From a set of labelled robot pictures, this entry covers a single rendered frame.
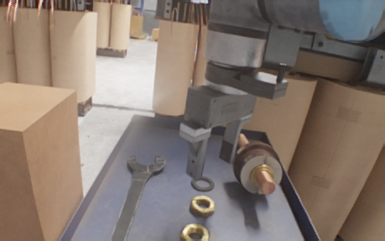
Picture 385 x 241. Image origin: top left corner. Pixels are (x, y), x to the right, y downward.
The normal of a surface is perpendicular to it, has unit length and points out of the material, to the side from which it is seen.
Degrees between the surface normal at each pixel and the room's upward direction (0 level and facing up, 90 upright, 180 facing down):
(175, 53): 90
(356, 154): 90
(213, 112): 90
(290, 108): 90
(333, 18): 130
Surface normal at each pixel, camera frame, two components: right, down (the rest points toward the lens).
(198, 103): -0.69, 0.19
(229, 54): -0.26, 0.35
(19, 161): 0.03, 0.40
